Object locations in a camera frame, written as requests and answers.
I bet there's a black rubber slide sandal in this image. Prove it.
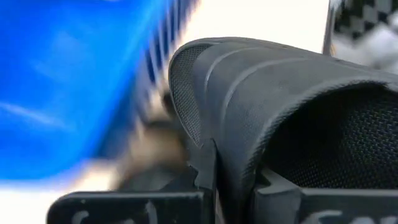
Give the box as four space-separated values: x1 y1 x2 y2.
167 36 398 224

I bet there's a black white checkered board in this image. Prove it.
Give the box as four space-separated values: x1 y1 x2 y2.
332 0 398 71

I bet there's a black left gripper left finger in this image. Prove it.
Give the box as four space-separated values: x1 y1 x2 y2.
46 139 219 224

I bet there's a blue plastic ribbed bin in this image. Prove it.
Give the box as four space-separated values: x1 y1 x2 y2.
0 0 200 182

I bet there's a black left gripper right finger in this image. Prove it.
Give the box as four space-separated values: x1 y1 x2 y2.
251 167 398 224

